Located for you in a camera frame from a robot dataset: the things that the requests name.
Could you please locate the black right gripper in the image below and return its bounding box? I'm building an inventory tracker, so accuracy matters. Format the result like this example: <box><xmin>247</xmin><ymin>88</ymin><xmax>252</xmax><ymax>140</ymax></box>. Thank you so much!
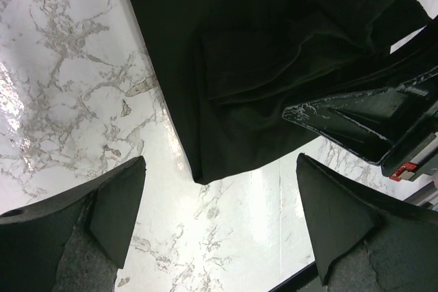
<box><xmin>282</xmin><ymin>21</ymin><xmax>438</xmax><ymax>183</ymax></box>

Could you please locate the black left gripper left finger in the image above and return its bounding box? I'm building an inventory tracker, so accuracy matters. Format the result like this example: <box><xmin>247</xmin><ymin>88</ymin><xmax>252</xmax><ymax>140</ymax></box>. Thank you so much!
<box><xmin>1</xmin><ymin>157</ymin><xmax>146</xmax><ymax>291</ymax></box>

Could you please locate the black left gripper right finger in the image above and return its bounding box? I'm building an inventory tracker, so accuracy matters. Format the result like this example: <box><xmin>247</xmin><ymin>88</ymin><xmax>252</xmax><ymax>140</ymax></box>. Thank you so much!
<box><xmin>296</xmin><ymin>154</ymin><xmax>437</xmax><ymax>291</ymax></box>

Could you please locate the black printed t-shirt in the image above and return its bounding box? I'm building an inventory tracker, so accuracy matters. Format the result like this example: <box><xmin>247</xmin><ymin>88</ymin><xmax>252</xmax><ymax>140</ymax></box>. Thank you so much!
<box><xmin>130</xmin><ymin>0</ymin><xmax>430</xmax><ymax>185</ymax></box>

